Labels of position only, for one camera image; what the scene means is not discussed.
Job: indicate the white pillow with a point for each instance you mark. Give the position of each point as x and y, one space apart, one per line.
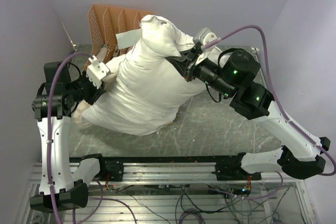
162 38

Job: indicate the orange plastic file organizer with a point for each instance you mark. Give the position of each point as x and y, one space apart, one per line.
105 22

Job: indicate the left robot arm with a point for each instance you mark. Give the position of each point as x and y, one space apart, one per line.
60 189

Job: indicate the grey pillowcase with cream ruffle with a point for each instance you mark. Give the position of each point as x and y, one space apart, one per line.
143 94

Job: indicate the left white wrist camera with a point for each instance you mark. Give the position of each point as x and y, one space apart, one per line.
96 71

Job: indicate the aluminium mounting rail frame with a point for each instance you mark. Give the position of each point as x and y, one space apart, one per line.
182 190

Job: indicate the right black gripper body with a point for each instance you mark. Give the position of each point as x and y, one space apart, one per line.
190 72

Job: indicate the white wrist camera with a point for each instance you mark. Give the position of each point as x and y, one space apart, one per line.
96 71
206 38

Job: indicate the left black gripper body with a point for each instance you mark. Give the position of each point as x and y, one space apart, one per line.
85 89

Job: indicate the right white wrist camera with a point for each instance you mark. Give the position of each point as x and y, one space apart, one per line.
206 38

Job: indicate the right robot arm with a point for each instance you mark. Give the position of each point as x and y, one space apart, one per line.
232 76

